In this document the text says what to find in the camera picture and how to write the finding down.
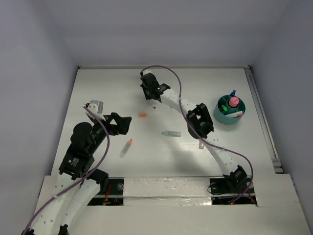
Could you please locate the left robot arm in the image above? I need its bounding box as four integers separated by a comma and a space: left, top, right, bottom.
22, 110, 132, 235

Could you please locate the pink cap bottle in organizer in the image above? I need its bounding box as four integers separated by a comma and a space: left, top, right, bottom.
228, 96, 240, 108

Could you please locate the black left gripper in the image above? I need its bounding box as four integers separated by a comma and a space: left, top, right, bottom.
89, 111, 132, 152

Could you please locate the green pencil-shaped clear case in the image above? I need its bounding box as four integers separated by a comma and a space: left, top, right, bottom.
162, 131, 181, 138

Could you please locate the teal round organizer container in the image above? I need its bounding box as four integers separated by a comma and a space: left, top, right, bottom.
214, 95, 246, 125

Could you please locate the orange tip clear pencil case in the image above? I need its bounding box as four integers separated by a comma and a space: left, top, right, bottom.
119, 139, 133, 158

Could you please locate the clear blue glue bottle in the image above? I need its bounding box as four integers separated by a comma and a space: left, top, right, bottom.
229, 90, 236, 97

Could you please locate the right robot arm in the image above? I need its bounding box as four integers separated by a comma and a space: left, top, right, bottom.
140, 70, 248, 194

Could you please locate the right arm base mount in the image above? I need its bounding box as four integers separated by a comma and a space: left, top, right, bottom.
207, 177, 257, 205

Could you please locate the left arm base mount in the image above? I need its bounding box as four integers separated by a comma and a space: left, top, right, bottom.
90, 178, 124, 206

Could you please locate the purple thin marker pen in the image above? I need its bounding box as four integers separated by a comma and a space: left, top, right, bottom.
151, 100, 156, 109

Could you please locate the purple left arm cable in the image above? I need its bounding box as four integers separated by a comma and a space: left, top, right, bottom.
21, 105, 110, 235

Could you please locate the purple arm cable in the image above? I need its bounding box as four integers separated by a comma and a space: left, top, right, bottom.
21, 105, 110, 235
140, 65, 254, 205

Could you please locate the aluminium rail right edge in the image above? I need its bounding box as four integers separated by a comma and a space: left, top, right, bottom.
244, 66, 284, 174

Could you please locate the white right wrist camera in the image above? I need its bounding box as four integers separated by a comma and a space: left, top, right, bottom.
140, 69, 152, 76

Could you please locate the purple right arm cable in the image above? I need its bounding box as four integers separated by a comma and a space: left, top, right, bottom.
140, 65, 254, 205

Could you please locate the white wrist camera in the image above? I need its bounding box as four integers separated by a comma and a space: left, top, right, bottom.
85, 100, 104, 115
140, 69, 152, 76

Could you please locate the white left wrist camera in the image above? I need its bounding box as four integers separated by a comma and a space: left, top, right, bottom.
85, 100, 104, 115

